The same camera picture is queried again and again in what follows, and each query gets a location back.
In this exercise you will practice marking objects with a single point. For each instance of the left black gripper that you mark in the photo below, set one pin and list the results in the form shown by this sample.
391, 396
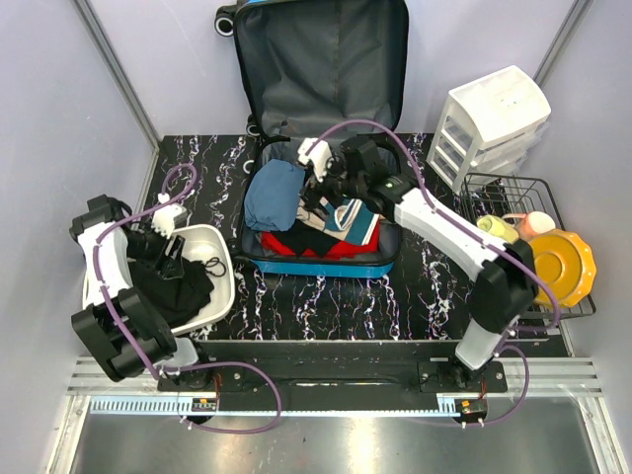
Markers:
173, 267

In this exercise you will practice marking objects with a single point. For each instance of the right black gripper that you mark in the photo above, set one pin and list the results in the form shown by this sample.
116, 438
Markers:
318, 190

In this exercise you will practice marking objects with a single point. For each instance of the black garment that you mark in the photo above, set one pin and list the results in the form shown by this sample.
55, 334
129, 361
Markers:
178, 299
301, 241

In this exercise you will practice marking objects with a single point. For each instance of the blue garment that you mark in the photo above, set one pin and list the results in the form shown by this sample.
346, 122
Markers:
273, 197

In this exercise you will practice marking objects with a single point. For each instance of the blue fish print suitcase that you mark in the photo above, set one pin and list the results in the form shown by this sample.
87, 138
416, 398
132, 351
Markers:
309, 65

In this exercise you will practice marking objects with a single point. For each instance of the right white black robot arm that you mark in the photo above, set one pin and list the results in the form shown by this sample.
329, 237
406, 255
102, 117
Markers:
500, 271

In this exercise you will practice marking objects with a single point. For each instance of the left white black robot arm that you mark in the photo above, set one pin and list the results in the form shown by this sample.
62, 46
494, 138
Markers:
118, 327

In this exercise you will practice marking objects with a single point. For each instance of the white plastic basin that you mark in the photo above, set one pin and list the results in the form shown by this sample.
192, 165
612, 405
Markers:
202, 242

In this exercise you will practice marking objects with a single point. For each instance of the teal white striped towel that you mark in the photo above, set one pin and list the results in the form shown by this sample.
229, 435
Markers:
351, 222

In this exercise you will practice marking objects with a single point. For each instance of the red garment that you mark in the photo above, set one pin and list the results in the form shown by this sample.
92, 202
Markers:
342, 250

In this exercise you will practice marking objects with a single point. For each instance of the pale green cup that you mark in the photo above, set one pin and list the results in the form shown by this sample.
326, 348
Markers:
497, 227

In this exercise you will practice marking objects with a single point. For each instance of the white plastic drawer organizer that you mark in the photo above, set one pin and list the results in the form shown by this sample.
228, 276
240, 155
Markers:
487, 126

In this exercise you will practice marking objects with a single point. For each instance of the pink cup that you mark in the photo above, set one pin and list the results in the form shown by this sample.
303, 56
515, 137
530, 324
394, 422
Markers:
531, 224

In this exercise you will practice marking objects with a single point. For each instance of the yellow scalloped plate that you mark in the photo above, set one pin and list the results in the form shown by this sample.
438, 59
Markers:
565, 263

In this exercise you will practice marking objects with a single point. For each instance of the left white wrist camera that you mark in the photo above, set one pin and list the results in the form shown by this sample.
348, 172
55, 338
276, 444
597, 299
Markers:
165, 220

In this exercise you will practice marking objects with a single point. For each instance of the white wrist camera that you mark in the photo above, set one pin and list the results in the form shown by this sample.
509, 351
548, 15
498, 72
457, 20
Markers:
165, 220
315, 154

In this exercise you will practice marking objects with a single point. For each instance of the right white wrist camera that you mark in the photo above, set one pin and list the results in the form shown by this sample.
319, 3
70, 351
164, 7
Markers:
315, 154

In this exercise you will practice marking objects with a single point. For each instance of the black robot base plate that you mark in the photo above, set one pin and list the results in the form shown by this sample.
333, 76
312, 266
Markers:
425, 366

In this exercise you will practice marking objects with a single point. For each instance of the black wire dish rack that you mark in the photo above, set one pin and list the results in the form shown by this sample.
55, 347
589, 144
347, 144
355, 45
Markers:
499, 195

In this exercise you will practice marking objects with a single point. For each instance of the aluminium slotted rail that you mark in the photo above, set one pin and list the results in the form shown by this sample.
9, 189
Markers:
574, 378

